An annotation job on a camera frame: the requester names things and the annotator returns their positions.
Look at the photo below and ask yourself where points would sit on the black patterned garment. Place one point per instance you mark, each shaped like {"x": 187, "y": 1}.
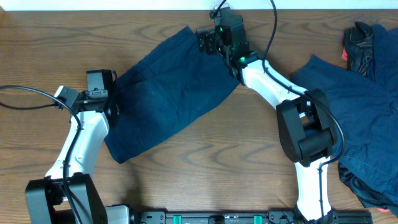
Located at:
{"x": 359, "y": 47}

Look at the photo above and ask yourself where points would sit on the red garment piece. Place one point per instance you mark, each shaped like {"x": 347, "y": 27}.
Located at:
{"x": 344, "y": 54}

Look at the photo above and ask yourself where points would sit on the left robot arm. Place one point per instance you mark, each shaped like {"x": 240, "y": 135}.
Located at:
{"x": 67, "y": 193}

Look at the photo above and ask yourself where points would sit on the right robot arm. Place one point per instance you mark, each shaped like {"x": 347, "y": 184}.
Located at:
{"x": 306, "y": 126}

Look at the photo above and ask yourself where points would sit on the navy blue garment pile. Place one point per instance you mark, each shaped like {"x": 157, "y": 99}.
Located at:
{"x": 366, "y": 108}

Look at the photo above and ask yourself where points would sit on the navy blue shorts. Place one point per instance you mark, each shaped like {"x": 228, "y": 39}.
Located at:
{"x": 166, "y": 91}

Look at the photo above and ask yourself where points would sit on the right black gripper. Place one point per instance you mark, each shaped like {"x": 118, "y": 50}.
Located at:
{"x": 210, "y": 37}

